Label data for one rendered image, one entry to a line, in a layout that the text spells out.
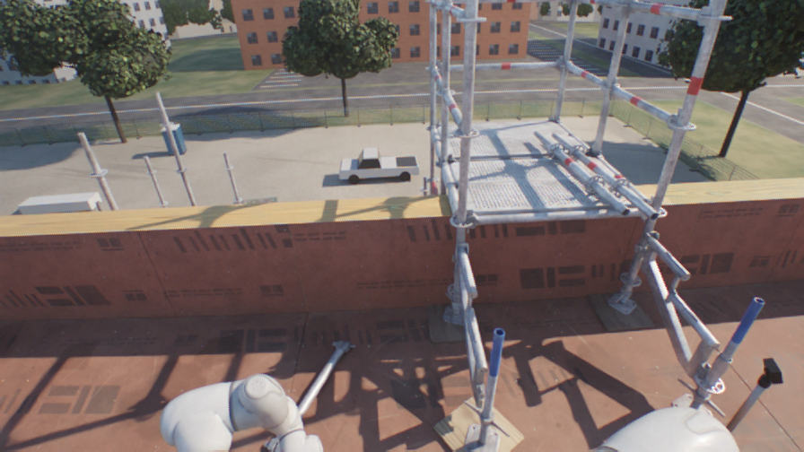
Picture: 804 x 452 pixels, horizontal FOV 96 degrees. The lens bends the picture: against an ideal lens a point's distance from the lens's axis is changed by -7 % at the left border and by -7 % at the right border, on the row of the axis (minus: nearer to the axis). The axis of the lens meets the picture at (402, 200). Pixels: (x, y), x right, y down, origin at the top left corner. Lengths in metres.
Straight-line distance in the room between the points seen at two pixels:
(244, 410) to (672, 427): 0.96
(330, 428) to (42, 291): 2.12
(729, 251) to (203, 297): 3.44
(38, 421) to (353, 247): 1.90
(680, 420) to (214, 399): 1.04
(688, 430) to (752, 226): 2.57
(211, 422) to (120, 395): 1.57
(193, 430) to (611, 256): 2.37
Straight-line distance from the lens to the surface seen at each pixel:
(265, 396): 1.19
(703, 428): 0.76
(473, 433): 2.14
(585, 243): 2.61
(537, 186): 2.47
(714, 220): 3.00
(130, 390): 2.76
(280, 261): 2.46
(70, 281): 3.20
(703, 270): 3.25
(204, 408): 1.24
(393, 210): 2.28
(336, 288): 2.54
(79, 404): 2.87
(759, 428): 2.70
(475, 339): 1.95
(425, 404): 2.23
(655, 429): 0.72
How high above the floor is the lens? 1.90
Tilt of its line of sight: 30 degrees down
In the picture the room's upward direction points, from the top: 2 degrees counter-clockwise
